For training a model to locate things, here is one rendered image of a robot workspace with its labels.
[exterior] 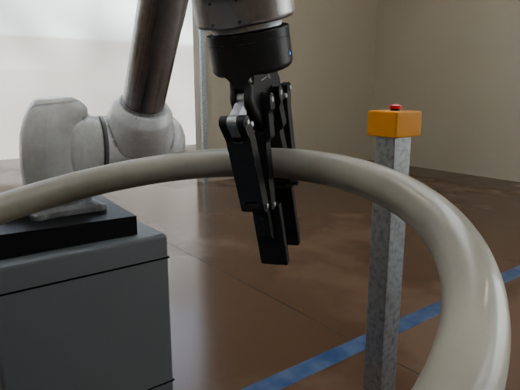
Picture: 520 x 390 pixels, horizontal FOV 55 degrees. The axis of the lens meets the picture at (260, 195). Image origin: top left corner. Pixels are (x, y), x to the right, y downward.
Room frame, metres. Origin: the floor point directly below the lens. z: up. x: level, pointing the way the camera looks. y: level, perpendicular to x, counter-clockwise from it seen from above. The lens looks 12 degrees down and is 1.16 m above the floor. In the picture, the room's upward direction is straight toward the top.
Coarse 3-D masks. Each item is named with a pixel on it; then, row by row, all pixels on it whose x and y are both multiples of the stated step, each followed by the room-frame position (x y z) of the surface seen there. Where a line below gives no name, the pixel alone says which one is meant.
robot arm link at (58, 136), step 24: (24, 120) 1.17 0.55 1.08; (48, 120) 1.14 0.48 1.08; (72, 120) 1.16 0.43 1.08; (96, 120) 1.22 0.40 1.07; (24, 144) 1.15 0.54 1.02; (48, 144) 1.13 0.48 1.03; (72, 144) 1.16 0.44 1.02; (96, 144) 1.18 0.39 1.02; (24, 168) 1.15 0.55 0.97; (48, 168) 1.13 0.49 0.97; (72, 168) 1.16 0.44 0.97
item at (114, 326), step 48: (144, 240) 1.14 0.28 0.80; (0, 288) 0.95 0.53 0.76; (48, 288) 1.00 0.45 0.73; (96, 288) 1.06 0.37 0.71; (144, 288) 1.14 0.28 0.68; (0, 336) 0.94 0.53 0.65; (48, 336) 1.00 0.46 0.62; (96, 336) 1.06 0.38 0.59; (144, 336) 1.13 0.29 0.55; (0, 384) 0.94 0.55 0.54; (48, 384) 0.99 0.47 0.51; (96, 384) 1.05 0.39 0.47; (144, 384) 1.13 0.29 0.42
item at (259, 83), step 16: (256, 32) 0.44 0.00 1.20; (272, 32) 0.44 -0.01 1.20; (288, 32) 0.46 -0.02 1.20; (208, 48) 0.47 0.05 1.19; (224, 48) 0.44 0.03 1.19; (240, 48) 0.44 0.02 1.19; (256, 48) 0.44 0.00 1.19; (272, 48) 0.44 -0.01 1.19; (288, 48) 0.46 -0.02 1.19; (224, 64) 0.45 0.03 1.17; (240, 64) 0.44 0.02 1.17; (256, 64) 0.44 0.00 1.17; (272, 64) 0.44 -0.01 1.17; (288, 64) 0.46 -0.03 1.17; (240, 80) 0.44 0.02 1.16; (256, 80) 0.45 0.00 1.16; (272, 80) 0.49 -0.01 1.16; (256, 96) 0.45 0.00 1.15; (256, 112) 0.45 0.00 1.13; (256, 128) 0.47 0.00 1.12
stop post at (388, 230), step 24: (384, 120) 1.55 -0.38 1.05; (408, 120) 1.54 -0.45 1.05; (384, 144) 1.57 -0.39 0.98; (408, 144) 1.57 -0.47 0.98; (408, 168) 1.58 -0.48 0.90; (384, 216) 1.56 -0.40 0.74; (384, 240) 1.55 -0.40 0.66; (384, 264) 1.55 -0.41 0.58; (384, 288) 1.54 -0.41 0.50; (384, 312) 1.54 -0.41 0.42; (384, 336) 1.54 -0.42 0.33; (384, 360) 1.54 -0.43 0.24; (384, 384) 1.55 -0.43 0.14
